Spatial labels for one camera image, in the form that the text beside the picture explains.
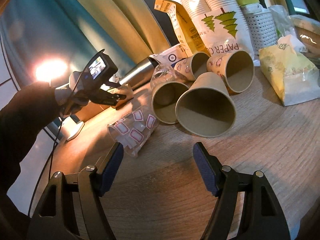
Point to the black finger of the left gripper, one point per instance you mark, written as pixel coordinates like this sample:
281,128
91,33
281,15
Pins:
103,97
112,84

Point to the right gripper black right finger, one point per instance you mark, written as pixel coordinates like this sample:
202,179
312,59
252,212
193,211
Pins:
262,215

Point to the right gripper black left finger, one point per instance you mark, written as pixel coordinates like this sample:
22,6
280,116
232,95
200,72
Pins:
54,216

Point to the patterned paper cup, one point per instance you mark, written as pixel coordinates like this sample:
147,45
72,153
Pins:
122,90
192,67
236,69

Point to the black sleeved left forearm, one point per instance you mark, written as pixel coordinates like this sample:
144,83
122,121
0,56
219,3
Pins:
30,110

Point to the clear plastic cup with stickers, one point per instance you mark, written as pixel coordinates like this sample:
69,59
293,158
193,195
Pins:
134,129

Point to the plain kraft cup left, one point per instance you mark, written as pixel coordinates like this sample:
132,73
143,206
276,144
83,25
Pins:
164,98

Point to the plain kraft cup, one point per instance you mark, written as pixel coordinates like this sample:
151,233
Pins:
164,98
206,109

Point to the plain kraft cup front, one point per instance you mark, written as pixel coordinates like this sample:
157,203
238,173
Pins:
206,109

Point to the paper cup pack with trees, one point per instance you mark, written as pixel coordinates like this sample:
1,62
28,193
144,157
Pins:
220,24

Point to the gloved left hand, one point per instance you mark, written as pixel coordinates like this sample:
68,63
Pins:
69,96

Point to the brown cardboard box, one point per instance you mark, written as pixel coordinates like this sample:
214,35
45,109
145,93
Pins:
90,111

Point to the stainless steel thermos bottle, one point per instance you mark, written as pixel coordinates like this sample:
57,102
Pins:
140,74

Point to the clear plastic bottle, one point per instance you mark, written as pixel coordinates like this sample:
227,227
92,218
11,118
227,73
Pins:
165,73

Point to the white desk lamp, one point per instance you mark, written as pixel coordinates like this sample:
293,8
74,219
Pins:
53,71

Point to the yellow curtain left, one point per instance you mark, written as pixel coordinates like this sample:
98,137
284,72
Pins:
130,24

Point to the teal curtain left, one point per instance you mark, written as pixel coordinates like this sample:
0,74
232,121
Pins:
36,30

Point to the small white printed carton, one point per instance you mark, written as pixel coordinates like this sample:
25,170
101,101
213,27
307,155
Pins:
170,56

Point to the yellow printed paper bag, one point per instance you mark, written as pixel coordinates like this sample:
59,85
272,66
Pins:
184,28

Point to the green yellow snack bags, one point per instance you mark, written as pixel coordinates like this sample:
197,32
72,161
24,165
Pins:
307,30

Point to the white perforated basket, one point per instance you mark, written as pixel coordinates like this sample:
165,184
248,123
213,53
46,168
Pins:
261,26

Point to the clear plastic bag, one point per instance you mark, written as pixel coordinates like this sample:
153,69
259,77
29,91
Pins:
282,21

